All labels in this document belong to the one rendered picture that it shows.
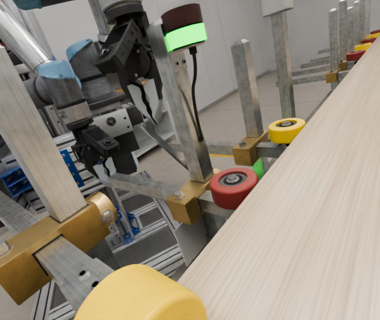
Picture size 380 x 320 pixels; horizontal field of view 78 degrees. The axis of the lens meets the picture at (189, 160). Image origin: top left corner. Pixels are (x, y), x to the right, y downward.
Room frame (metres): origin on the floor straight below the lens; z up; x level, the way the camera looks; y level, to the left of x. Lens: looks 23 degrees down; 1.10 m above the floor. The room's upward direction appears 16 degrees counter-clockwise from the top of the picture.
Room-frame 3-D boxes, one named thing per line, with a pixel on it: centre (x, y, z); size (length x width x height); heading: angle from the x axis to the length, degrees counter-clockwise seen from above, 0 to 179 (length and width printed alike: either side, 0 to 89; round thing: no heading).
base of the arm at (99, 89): (1.10, 0.30, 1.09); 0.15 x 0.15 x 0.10
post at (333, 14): (1.31, -0.92, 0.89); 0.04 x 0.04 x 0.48; 44
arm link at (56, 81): (0.67, 0.26, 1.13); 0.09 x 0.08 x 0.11; 74
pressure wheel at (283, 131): (0.51, -0.24, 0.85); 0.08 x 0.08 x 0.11
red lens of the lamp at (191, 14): (0.41, -0.05, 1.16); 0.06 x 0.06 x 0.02
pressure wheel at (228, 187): (0.34, -0.06, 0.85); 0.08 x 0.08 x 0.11
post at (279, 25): (0.80, -0.38, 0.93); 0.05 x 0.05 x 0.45; 44
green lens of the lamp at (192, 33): (0.41, -0.05, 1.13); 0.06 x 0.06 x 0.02
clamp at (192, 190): (0.42, 0.00, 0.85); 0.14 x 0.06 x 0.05; 134
